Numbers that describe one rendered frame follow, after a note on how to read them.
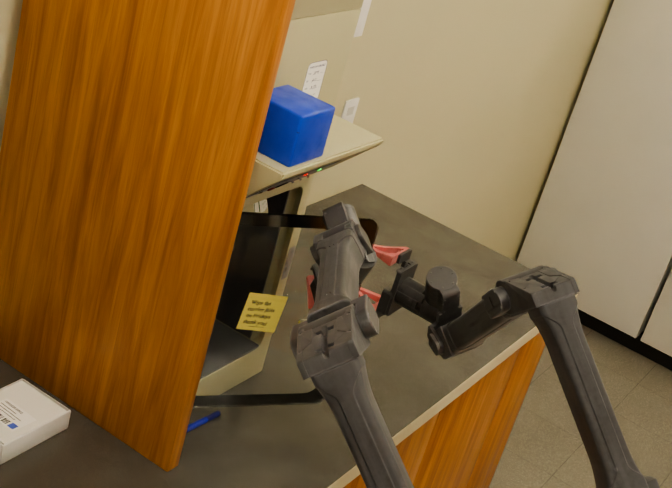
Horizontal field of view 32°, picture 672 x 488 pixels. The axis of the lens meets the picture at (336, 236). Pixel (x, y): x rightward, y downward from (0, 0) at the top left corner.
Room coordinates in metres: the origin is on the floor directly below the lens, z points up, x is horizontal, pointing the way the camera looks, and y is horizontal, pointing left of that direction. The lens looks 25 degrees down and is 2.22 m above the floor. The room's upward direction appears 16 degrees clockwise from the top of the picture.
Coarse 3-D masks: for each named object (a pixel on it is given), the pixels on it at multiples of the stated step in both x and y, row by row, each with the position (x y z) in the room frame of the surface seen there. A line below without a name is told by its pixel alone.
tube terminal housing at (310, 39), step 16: (320, 16) 1.91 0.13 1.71; (336, 16) 1.96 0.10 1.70; (352, 16) 2.01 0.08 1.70; (288, 32) 1.84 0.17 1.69; (304, 32) 1.88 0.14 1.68; (320, 32) 1.93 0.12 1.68; (336, 32) 1.97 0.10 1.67; (352, 32) 2.02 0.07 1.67; (288, 48) 1.85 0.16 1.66; (304, 48) 1.89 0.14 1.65; (320, 48) 1.94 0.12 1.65; (336, 48) 1.99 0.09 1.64; (288, 64) 1.86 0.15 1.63; (304, 64) 1.90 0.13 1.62; (336, 64) 2.00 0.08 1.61; (288, 80) 1.87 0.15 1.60; (304, 80) 1.92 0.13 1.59; (336, 80) 2.02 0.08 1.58; (320, 96) 1.98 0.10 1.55; (336, 96) 2.03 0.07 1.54; (272, 192) 1.91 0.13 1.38; (304, 192) 2.01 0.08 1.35; (288, 208) 2.03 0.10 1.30; (304, 208) 2.03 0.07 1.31
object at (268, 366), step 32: (256, 224) 1.78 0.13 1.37; (288, 224) 1.81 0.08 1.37; (320, 224) 1.84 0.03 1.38; (256, 256) 1.79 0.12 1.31; (288, 256) 1.82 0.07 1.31; (224, 288) 1.77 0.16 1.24; (256, 288) 1.80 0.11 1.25; (288, 288) 1.83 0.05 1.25; (224, 320) 1.78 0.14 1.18; (288, 320) 1.84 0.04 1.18; (224, 352) 1.78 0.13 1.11; (256, 352) 1.81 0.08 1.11; (288, 352) 1.85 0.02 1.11; (224, 384) 1.79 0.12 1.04; (256, 384) 1.82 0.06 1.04; (288, 384) 1.86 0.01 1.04
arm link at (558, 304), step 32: (512, 288) 1.60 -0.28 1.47; (544, 288) 1.57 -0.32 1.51; (576, 288) 1.58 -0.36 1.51; (544, 320) 1.55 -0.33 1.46; (576, 320) 1.56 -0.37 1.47; (576, 352) 1.53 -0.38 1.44; (576, 384) 1.51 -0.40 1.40; (576, 416) 1.51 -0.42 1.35; (608, 416) 1.49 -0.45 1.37; (608, 448) 1.47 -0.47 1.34; (608, 480) 1.44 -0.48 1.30; (640, 480) 1.45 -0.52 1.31
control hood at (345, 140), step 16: (336, 128) 1.96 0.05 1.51; (352, 128) 1.98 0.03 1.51; (336, 144) 1.88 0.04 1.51; (352, 144) 1.91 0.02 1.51; (368, 144) 1.94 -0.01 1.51; (256, 160) 1.72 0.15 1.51; (272, 160) 1.73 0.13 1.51; (320, 160) 1.80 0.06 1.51; (336, 160) 1.85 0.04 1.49; (256, 176) 1.72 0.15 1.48; (272, 176) 1.70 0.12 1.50; (288, 176) 1.72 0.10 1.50; (256, 192) 1.75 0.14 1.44
